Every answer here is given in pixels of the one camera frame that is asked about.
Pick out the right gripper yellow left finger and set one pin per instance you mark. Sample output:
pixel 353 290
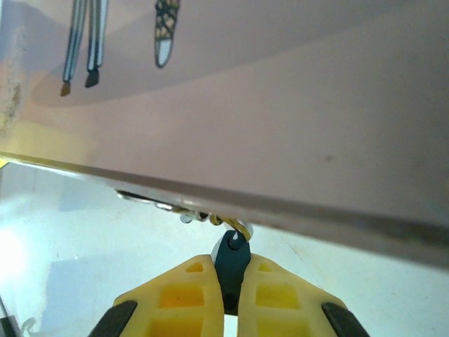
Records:
pixel 207 281

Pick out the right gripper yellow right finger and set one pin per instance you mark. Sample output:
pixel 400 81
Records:
pixel 308 298

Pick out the pink wedding cartoon tin box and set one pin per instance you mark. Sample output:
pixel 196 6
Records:
pixel 245 123

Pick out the dark teal zipper pull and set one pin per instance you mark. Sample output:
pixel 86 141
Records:
pixel 229 268

